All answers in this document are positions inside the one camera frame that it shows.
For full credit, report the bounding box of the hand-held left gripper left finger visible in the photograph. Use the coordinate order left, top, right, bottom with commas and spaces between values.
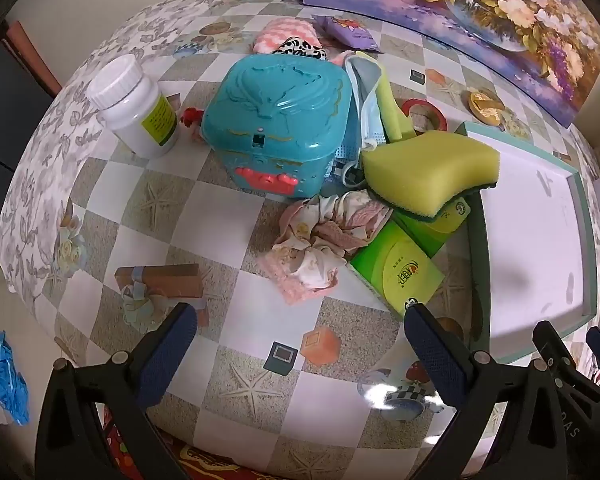
35, 302, 198, 480

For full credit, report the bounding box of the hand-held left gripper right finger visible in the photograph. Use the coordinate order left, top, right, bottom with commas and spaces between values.
404, 304, 568, 480

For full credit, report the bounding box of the large green box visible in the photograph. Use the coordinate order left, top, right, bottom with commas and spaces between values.
350, 220, 446, 318

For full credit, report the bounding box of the white tray with teal rim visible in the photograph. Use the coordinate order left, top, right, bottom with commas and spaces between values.
452, 121, 598, 363

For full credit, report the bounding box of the pink floral cloth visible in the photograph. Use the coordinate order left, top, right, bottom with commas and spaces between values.
257, 191, 393, 306

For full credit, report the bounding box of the yellow sponge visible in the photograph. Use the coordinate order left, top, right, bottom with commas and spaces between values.
360, 130, 501, 223

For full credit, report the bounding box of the yellow-green cloth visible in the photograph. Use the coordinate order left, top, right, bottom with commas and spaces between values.
355, 50, 418, 143

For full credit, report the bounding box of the red tape roll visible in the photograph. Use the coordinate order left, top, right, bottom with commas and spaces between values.
400, 99, 448, 133

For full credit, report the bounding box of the gold round tin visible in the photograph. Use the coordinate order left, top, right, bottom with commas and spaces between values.
461, 89, 506, 126

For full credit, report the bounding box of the blue face mask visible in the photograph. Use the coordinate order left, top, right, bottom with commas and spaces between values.
330, 55, 388, 188

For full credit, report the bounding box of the purple tissue packet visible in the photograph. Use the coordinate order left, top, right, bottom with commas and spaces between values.
312, 14, 381, 53

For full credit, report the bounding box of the black white spotted cloth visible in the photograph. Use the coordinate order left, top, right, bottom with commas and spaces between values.
272, 36, 329, 61

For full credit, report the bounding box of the pink white striped fluffy cloth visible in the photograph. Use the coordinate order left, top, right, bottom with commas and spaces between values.
252, 17, 321, 56

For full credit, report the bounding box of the checkered printed tablecloth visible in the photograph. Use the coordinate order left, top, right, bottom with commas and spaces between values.
0, 0, 600, 480

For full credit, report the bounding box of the red patterned mat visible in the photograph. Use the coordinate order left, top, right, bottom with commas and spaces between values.
100, 405, 221, 480

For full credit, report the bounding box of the blue glove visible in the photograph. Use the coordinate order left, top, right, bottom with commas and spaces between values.
0, 331, 31, 426

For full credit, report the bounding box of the white pill bottle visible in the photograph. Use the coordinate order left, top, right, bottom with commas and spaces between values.
84, 55, 181, 158

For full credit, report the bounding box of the teal plastic treasure box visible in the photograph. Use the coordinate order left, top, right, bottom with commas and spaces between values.
200, 55, 353, 197

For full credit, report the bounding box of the dark cabinet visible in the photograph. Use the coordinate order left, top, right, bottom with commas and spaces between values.
0, 19, 63, 251

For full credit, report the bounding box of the floral painting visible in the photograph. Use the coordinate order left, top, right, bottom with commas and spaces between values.
302, 0, 600, 128

